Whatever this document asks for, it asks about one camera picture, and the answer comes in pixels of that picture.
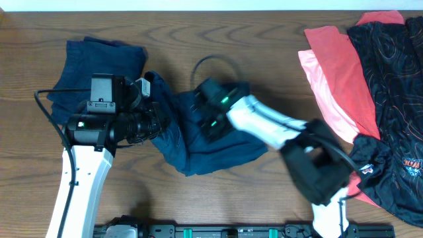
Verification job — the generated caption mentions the navy shorts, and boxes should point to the navy shorts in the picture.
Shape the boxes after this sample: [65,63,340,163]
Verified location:
[144,71,268,177]
[47,36,147,125]

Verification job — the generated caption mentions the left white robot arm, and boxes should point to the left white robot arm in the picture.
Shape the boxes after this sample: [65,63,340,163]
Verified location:
[47,101,170,237]

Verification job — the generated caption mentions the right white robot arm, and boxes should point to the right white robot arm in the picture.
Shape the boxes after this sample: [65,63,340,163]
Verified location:
[195,87,356,237]

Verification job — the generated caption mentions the folded navy shorts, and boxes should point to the folded navy shorts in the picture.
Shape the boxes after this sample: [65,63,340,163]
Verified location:
[47,36,147,125]

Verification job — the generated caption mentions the black patterned shorts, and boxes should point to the black patterned shorts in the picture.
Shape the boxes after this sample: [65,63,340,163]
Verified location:
[348,17,422,227]

